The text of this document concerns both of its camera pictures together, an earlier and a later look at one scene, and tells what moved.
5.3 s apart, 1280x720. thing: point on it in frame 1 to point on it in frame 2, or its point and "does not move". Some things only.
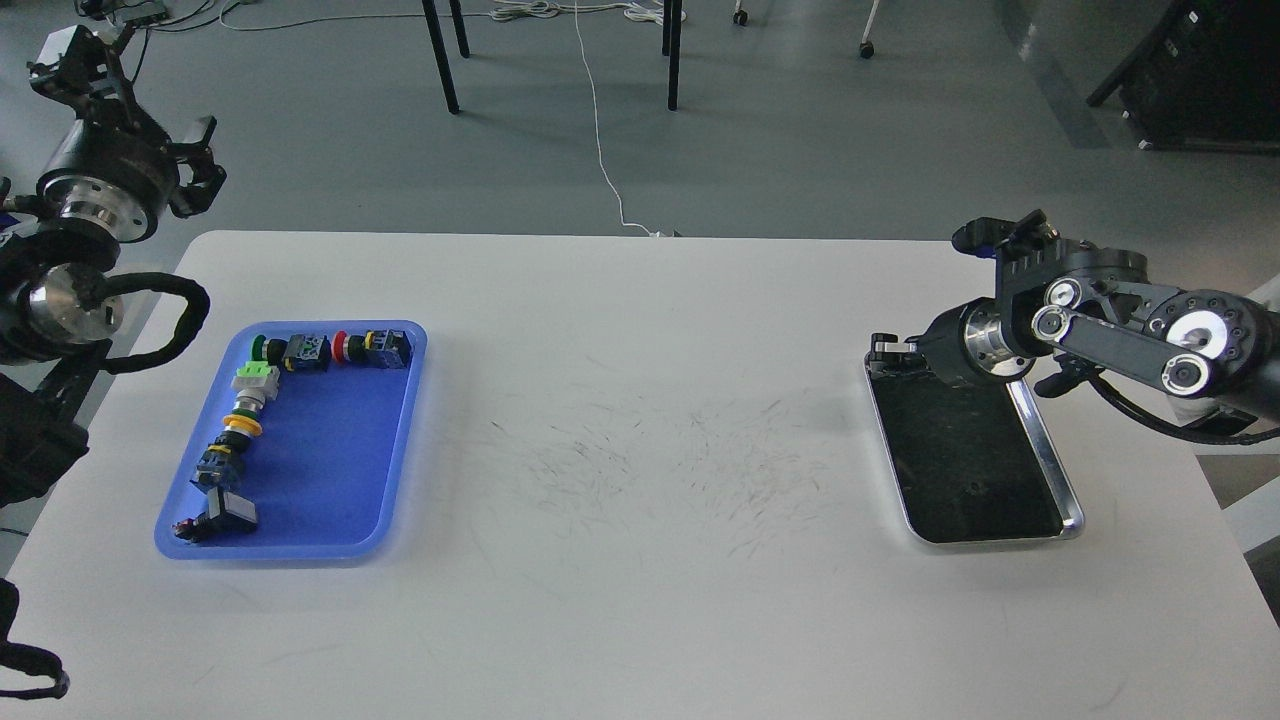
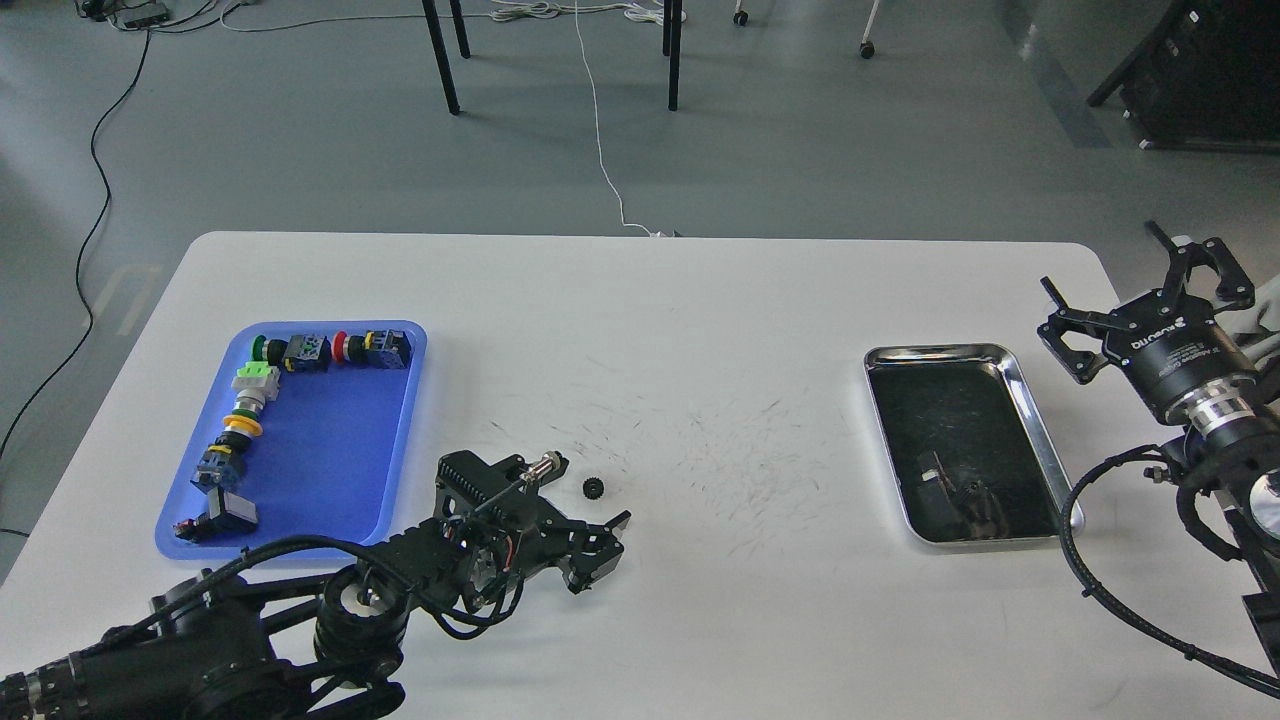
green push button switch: x=298 y=352 does not move
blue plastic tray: x=327 y=472 does not move
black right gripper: x=964 y=345 to x=1169 y=346
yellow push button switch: x=220 y=462 does not move
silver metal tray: x=970 y=460 does not move
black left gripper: x=116 y=180 to x=490 y=536
